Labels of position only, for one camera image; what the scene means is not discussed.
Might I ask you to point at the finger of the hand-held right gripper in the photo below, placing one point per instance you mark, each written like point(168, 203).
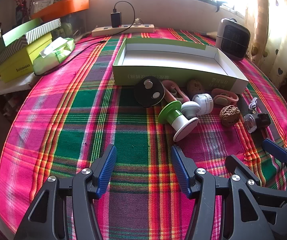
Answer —
point(238, 165)
point(274, 148)

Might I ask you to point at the green cardboard box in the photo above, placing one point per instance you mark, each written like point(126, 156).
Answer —
point(171, 55)

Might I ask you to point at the lime green box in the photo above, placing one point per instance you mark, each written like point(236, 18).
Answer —
point(16, 65)

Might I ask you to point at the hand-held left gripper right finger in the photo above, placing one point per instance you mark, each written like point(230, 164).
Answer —
point(181, 170)

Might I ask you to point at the grey chevron box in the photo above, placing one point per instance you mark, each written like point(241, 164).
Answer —
point(3, 51)

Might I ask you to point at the green tissue pack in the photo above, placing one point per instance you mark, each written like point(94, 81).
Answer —
point(56, 52)

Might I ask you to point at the green flat box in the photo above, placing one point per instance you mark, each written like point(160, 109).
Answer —
point(16, 32)

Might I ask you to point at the white side table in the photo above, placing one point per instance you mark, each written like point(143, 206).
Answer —
point(8, 87)

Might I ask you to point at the orange box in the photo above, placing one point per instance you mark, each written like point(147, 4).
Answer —
point(66, 6)

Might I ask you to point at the pink ear hook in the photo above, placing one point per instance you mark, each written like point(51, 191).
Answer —
point(231, 96)
point(169, 85)

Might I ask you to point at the white printed carton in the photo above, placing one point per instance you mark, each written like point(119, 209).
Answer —
point(43, 5)

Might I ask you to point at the black rectangular device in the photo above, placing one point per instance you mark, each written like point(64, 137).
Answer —
point(262, 121)

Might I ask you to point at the white plug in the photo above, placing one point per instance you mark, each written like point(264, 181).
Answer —
point(139, 21)

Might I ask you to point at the beige power strip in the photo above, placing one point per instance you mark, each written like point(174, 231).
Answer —
point(123, 30)

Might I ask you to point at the heart-patterned curtain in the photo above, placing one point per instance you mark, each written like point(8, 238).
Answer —
point(278, 42)

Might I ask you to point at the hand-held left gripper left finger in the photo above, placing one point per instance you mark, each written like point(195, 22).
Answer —
point(106, 170)

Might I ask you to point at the green jar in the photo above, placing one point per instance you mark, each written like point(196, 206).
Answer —
point(66, 28)

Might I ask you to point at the brown walnut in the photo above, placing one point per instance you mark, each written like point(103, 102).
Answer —
point(194, 86)
point(229, 116)

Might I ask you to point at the green white spool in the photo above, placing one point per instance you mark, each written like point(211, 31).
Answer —
point(181, 123)

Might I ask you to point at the plaid tablecloth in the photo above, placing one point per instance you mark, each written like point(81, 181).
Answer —
point(83, 105)

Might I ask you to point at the black charger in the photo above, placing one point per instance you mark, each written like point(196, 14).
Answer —
point(116, 18)

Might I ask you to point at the black round disc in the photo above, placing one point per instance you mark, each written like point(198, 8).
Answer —
point(143, 97)

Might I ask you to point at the grey space heater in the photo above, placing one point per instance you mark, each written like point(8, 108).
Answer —
point(233, 40)

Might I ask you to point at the black window hook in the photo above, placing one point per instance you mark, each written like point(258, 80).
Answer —
point(219, 5)

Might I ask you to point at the white mushroom-shaped knob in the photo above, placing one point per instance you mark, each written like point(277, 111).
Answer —
point(189, 107)

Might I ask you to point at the green white striped box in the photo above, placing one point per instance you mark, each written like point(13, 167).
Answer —
point(43, 30)

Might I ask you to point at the white ribbed cylinder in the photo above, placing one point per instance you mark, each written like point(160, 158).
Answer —
point(203, 102)

